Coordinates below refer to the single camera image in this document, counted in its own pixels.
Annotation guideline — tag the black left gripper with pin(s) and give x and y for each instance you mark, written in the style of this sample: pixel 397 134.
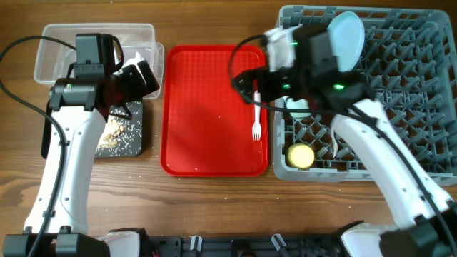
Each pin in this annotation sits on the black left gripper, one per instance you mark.
pixel 139 88

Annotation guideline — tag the grey dishwasher rack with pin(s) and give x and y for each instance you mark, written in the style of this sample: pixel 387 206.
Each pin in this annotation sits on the grey dishwasher rack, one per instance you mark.
pixel 409 59

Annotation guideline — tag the light blue plate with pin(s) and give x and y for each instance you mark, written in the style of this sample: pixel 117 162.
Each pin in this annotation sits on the light blue plate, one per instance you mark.
pixel 347 39

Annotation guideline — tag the mint green bowl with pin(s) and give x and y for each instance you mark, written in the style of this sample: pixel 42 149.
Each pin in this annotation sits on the mint green bowl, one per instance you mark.
pixel 289 103

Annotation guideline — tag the red serving tray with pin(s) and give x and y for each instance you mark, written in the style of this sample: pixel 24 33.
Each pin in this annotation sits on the red serving tray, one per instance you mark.
pixel 206 126

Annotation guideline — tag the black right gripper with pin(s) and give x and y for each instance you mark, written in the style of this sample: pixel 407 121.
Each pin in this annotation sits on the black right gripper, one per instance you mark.
pixel 250 76

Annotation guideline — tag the white plastic fork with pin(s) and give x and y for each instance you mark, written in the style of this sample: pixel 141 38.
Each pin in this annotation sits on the white plastic fork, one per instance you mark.
pixel 256 128

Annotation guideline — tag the black food waste tray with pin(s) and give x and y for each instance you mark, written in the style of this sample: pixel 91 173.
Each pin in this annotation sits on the black food waste tray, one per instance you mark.
pixel 134 125

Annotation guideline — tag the yellow plastic cup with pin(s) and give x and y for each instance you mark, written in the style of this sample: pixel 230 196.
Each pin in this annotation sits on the yellow plastic cup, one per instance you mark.
pixel 300 156

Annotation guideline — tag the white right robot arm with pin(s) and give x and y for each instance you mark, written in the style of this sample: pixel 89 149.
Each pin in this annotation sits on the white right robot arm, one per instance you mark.
pixel 301 64

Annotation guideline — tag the rice and nutshell scraps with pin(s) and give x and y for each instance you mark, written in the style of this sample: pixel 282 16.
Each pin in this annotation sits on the rice and nutshell scraps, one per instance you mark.
pixel 114 133

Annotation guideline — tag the large white napkin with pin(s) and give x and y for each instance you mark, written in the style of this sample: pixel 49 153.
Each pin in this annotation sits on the large white napkin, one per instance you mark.
pixel 134 61

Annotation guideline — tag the white plastic spoon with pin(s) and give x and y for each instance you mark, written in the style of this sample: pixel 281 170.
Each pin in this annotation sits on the white plastic spoon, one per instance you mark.
pixel 334 142

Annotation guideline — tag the clear plastic waste bin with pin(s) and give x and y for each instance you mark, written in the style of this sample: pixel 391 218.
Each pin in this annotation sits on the clear plastic waste bin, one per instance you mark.
pixel 137 40

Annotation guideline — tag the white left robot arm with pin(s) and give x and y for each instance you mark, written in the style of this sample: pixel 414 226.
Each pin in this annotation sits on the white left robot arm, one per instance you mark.
pixel 76 114

